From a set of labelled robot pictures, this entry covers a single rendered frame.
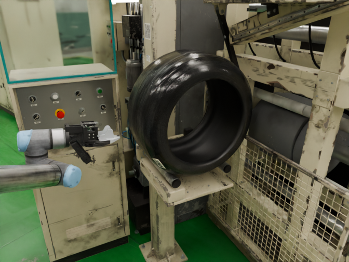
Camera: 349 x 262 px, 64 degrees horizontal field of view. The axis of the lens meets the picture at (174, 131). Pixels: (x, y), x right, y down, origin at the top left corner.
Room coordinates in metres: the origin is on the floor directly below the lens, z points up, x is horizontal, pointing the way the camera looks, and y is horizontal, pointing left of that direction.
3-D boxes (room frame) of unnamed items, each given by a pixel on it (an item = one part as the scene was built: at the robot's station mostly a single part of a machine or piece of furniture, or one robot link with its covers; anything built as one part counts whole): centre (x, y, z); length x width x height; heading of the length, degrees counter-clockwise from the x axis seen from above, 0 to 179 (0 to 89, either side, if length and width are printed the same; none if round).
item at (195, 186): (1.27, -0.06, 0.80); 0.37 x 0.36 x 0.02; 117
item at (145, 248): (1.49, 0.08, 0.02); 0.27 x 0.27 x 0.04; 27
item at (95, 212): (1.62, 0.66, 0.63); 0.56 x 0.41 x 1.27; 117
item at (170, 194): (1.20, 0.07, 0.83); 0.36 x 0.09 x 0.06; 27
